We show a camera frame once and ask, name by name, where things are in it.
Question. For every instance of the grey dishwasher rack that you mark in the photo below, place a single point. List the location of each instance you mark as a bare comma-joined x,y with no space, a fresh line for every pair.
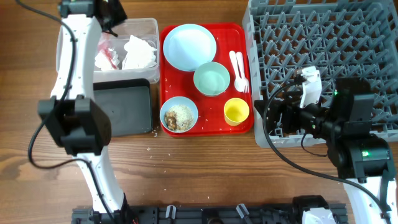
343,39

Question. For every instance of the black food waste tray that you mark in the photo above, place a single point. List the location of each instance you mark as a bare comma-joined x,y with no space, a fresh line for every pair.
128,105

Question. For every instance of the white napkin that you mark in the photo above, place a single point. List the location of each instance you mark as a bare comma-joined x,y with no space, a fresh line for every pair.
140,54

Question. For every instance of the small white tissue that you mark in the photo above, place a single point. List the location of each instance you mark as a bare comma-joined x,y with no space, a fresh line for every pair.
97,64

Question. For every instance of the yellow plastic cup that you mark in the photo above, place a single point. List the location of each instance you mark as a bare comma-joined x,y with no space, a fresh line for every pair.
235,110

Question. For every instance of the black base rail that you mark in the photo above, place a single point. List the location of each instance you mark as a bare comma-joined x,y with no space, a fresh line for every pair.
271,213

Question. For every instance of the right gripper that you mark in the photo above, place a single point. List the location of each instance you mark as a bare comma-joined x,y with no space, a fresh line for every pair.
282,108

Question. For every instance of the white plastic spoon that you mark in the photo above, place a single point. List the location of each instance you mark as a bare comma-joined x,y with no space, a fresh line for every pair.
237,79

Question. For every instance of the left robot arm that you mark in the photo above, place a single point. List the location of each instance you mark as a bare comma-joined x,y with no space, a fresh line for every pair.
71,116

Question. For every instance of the food scraps and rice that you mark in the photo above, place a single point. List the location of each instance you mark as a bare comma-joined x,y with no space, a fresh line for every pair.
179,118

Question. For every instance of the clear plastic waste bin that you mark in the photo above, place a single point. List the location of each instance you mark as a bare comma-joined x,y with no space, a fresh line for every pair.
143,74

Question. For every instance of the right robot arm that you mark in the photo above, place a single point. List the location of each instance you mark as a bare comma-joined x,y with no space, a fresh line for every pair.
364,161

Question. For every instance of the large light blue plate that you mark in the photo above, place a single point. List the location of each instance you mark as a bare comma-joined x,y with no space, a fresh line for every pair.
188,46

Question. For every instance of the red snack wrapper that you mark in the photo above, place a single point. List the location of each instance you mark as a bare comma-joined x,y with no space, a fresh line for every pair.
107,53

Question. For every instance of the red serving tray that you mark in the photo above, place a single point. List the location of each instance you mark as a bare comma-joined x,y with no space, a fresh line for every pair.
173,82

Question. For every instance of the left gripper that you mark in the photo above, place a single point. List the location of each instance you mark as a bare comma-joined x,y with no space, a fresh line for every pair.
120,14

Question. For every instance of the mint green bowl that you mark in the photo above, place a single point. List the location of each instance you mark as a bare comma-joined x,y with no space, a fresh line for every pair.
211,79

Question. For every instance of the white plastic fork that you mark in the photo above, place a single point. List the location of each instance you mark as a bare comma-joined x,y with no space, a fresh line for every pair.
244,80

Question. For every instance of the small light blue bowl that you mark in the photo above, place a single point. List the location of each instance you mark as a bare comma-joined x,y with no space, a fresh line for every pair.
178,100

